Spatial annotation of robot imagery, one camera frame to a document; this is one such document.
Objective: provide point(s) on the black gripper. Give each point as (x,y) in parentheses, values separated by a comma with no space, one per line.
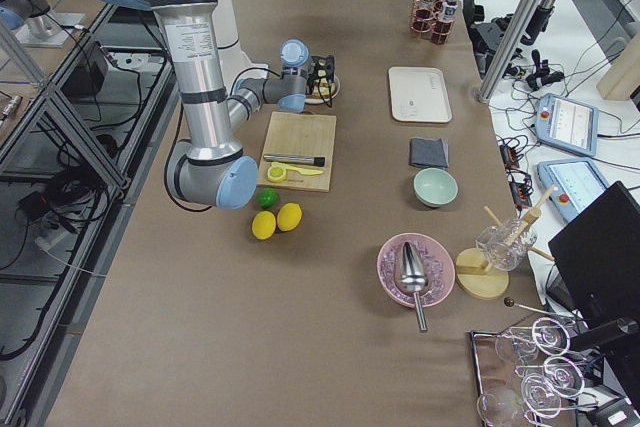
(326,90)

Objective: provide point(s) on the plain bread slice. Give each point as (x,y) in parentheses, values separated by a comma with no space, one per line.
(328,89)

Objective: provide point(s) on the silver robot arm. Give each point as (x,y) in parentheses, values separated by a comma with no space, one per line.
(210,167)

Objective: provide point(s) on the cream rabbit tray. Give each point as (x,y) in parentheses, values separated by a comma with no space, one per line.
(418,94)

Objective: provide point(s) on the metal tray with glasses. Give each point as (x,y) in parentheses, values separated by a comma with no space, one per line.
(529,375)

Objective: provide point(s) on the white round plate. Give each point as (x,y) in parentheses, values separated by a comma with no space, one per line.
(313,100)

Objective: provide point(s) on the wooden cutting board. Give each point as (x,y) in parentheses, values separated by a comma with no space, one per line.
(310,135)

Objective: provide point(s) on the metal rod with black tip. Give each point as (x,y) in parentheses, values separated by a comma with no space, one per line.
(317,161)

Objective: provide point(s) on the yellow plastic knife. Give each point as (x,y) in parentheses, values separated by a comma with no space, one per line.
(300,170)

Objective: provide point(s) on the tea bottle three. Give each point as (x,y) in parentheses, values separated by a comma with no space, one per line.
(444,22)

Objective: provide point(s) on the half lemon slice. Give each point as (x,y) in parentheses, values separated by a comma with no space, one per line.
(276,174)

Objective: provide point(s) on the green lime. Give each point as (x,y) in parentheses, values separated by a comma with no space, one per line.
(267,198)

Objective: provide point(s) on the grey folded cloth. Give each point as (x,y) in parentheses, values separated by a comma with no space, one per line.
(425,153)

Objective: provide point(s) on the yellow lemon right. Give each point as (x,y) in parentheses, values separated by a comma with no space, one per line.
(289,217)

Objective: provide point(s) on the yellow lemon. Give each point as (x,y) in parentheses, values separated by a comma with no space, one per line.
(289,217)
(263,225)

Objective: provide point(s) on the yellow lemon left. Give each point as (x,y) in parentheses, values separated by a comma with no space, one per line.
(263,225)

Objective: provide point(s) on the mint green bowl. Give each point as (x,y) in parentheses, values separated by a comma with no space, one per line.
(435,187)

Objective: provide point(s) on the pink bowl with ice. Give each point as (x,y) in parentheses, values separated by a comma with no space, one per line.
(438,266)

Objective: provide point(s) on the metal scoop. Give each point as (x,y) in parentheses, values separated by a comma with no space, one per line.
(410,278)

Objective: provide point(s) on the clear glass mug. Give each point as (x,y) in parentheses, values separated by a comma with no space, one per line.
(505,246)

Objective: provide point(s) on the blue teach pendant far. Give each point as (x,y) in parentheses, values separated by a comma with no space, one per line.
(567,124)

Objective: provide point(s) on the blue teach pendant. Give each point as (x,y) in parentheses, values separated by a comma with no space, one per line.
(567,124)
(578,183)

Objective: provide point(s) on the blue teach pendant near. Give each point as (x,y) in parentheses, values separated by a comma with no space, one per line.
(578,183)

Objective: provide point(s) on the black monitor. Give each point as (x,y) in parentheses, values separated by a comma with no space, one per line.
(597,256)

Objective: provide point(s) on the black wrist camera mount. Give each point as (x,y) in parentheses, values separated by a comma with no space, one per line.
(322,68)

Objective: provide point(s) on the copper wire bottle rack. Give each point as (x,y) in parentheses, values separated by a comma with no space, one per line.
(422,29)

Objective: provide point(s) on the aluminium frame post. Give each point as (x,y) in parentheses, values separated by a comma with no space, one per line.
(522,15)

